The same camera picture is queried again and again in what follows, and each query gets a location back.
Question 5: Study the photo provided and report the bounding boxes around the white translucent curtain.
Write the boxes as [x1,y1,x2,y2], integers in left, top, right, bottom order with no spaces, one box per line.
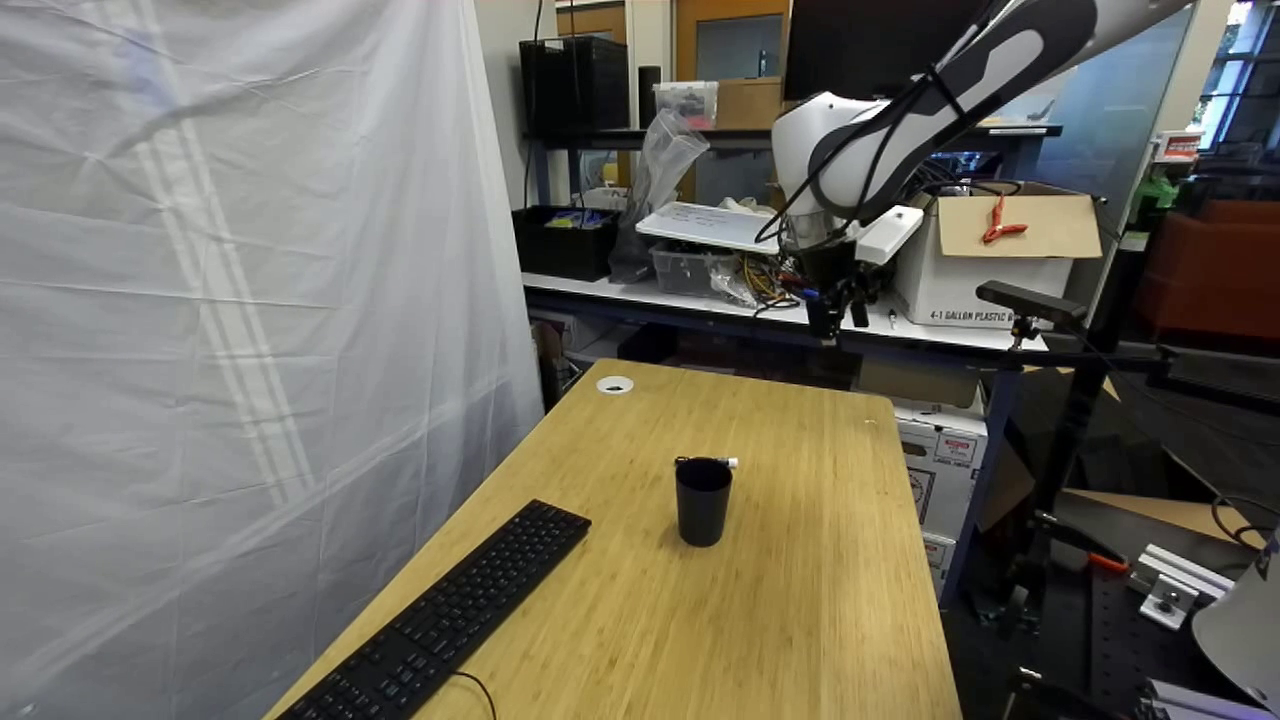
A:
[0,0,545,720]

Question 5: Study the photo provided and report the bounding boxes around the tangle of coloured cables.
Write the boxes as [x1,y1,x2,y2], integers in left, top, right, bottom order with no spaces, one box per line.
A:
[736,224,912,314]

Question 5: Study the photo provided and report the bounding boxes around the blue glass partition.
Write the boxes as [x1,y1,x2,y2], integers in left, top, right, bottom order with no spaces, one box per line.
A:
[1023,4,1202,203]

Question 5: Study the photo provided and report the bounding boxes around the dark red cabinet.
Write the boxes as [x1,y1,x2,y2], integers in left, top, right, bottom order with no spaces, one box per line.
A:
[1145,198,1280,345]

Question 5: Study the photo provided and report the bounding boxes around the red hand tool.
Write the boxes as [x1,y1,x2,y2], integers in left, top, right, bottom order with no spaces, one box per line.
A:
[980,184,1033,248]

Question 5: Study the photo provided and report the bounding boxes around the black plastic cup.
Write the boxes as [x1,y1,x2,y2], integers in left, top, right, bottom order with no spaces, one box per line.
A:
[673,451,736,552]

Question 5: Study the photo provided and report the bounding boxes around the black computer monitor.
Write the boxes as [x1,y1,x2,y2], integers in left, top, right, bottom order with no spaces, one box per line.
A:
[780,0,997,104]

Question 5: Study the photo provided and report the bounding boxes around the small clear plastic box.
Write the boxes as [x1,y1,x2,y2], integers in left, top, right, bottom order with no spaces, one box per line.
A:
[650,77,720,137]

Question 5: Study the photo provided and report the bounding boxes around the black camera on tripod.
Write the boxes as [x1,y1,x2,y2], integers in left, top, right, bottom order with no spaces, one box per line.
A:
[976,278,1090,332]

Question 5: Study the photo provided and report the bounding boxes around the flat cardboard sheet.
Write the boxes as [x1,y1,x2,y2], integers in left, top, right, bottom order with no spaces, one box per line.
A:
[1063,483,1271,552]

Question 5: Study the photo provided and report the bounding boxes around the thin black keyboard cable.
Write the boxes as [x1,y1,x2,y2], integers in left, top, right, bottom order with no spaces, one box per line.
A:
[444,668,501,720]

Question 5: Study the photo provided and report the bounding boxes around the metal storage shelf unit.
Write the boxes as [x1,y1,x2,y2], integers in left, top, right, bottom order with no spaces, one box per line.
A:
[516,122,1071,366]

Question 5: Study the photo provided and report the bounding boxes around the small brown cardboard box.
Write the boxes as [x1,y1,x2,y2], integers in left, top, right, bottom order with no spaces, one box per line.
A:
[716,77,791,133]

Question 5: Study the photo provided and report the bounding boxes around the clear storage bin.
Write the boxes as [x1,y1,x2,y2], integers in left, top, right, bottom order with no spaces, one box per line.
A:
[647,244,750,309]

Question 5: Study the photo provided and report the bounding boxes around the black computer keyboard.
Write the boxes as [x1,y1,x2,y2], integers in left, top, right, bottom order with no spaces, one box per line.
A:
[277,496,596,720]

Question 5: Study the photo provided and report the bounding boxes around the black tripod stand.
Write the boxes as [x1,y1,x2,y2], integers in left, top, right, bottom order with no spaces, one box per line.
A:
[964,244,1280,634]

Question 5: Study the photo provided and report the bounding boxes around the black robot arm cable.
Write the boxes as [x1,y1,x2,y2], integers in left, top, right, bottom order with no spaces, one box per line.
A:
[750,63,984,251]

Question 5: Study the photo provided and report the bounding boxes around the white box under table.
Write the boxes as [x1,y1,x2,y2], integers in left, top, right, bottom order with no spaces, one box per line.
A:
[892,405,990,552]

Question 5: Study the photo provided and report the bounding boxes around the wooden door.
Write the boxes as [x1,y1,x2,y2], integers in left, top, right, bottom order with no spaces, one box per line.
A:
[673,0,791,86]

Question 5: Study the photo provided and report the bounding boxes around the stacked black file trays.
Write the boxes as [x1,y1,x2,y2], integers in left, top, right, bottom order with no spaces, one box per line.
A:
[516,35,633,137]

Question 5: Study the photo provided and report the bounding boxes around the flat white tray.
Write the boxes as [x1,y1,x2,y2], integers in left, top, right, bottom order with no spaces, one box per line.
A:
[637,198,791,260]

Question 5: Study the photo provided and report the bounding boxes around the crumpled white plastic bag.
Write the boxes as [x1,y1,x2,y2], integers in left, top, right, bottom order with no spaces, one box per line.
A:
[633,109,712,215]

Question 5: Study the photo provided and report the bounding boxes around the white box with cardboard flaps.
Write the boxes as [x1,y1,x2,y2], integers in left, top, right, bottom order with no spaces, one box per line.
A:
[892,194,1109,332]

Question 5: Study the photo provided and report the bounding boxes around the black narrow speaker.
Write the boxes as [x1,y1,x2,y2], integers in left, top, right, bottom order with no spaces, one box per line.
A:
[637,59,664,133]

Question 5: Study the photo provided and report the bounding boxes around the aluminium extrusion bracket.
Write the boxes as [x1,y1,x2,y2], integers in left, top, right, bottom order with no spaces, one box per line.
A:
[1132,542,1234,634]

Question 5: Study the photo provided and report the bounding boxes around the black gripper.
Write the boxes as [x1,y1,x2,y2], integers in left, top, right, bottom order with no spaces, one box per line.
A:
[791,237,868,347]

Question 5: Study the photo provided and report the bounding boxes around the black plastic crate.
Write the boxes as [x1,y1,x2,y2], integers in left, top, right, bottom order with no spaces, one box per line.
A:
[511,203,619,282]

